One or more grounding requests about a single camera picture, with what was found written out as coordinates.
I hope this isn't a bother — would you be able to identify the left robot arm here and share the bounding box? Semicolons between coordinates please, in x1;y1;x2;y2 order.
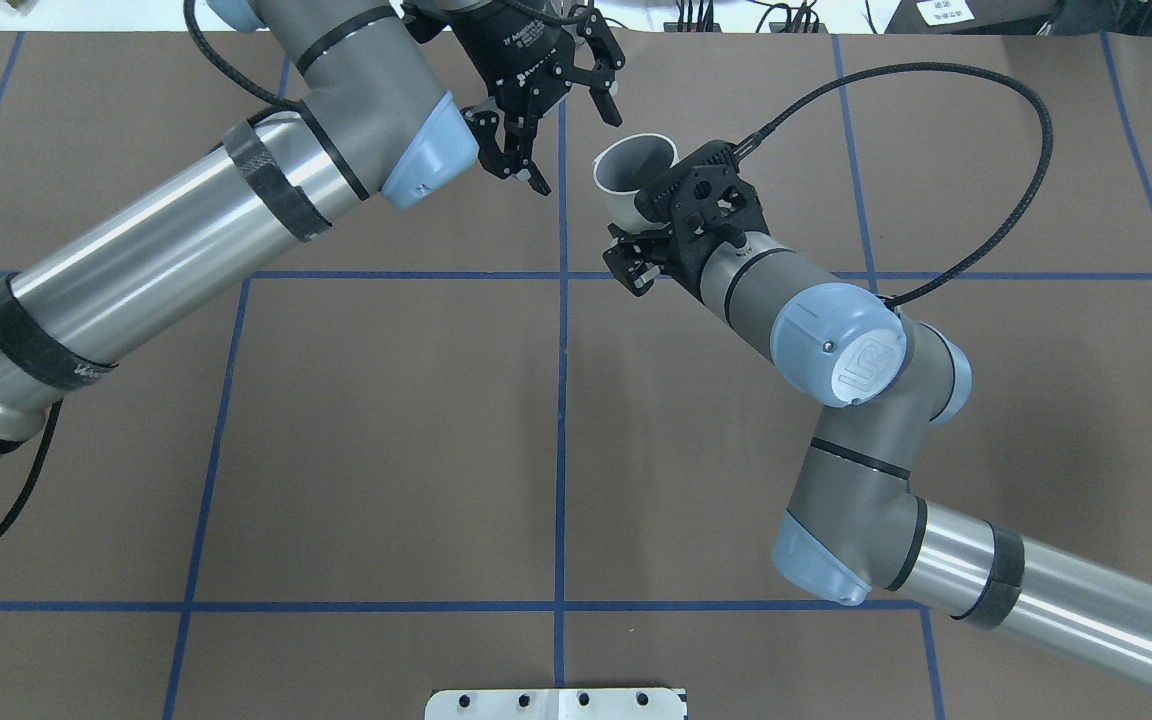
0;1;626;457

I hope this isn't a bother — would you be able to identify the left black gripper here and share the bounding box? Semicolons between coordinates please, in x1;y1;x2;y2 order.
449;1;626;196

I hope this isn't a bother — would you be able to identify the white mug with HOME print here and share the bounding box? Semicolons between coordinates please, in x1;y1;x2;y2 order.
591;132;679;234

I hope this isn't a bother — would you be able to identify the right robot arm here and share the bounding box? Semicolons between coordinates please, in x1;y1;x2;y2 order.
602;225;1152;689

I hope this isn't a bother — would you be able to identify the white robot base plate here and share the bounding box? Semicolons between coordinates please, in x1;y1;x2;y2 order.
422;687;690;719

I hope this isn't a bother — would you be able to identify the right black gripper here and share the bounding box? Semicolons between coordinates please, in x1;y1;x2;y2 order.
602;223;736;301

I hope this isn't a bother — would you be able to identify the black braided cable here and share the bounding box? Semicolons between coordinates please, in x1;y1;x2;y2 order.
732;62;1053;306

